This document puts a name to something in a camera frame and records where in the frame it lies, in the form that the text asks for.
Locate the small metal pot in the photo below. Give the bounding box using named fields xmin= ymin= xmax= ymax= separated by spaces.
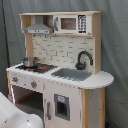
xmin=21 ymin=57 xmax=39 ymax=67

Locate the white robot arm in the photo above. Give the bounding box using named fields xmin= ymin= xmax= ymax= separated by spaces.
xmin=0 ymin=92 xmax=43 ymax=128

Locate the wooden toy kitchen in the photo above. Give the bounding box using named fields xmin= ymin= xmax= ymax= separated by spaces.
xmin=7 ymin=11 xmax=114 ymax=128

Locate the grey toy sink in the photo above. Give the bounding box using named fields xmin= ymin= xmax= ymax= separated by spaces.
xmin=52 ymin=68 xmax=92 ymax=81

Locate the black toy faucet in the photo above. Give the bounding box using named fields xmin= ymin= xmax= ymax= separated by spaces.
xmin=75 ymin=51 xmax=93 ymax=70

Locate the black toy stovetop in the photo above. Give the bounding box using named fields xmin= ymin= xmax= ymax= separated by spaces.
xmin=18 ymin=63 xmax=55 ymax=73

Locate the right red stove knob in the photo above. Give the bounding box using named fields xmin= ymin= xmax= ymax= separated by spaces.
xmin=31 ymin=81 xmax=37 ymax=88

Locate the red stove knob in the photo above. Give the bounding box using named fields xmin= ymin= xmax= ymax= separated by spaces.
xmin=12 ymin=77 xmax=18 ymax=82
xmin=31 ymin=81 xmax=37 ymax=88

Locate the white fridge door with dispenser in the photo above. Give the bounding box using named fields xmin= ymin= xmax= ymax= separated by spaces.
xmin=44 ymin=82 xmax=82 ymax=128

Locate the toy microwave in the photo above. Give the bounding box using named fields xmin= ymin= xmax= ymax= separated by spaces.
xmin=54 ymin=14 xmax=91 ymax=34

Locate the grey range hood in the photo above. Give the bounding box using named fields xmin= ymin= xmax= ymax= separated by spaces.
xmin=24 ymin=15 xmax=52 ymax=34

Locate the left red stove knob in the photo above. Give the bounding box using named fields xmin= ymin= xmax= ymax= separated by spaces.
xmin=12 ymin=77 xmax=18 ymax=82

